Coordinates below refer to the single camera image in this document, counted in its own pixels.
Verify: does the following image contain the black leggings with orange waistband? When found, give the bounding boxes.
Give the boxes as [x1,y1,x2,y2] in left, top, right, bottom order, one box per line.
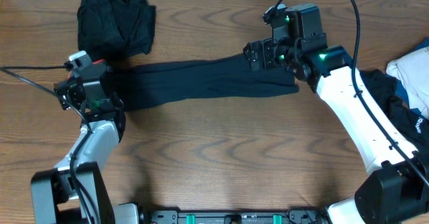
[110,54,299,111]

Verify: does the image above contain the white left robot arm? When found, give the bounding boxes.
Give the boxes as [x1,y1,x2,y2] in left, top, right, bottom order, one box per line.
[31,56,139,223]

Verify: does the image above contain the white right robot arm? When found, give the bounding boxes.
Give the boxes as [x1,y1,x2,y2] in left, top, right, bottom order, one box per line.
[243,4,428,223]

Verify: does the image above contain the folded black shirt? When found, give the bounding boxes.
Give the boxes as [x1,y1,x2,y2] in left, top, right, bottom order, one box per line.
[77,0,156,61]

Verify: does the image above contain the blue garment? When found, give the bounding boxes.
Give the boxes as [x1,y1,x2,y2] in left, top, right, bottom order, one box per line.
[385,38,429,117]

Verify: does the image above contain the beige garment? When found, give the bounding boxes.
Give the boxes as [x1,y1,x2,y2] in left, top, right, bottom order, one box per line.
[385,46,429,120]

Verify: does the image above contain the black garment with white logo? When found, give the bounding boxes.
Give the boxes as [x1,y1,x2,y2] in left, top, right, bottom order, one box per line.
[360,70,428,148]

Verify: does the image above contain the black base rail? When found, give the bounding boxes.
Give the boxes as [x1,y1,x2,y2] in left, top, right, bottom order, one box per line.
[139,208,330,224]

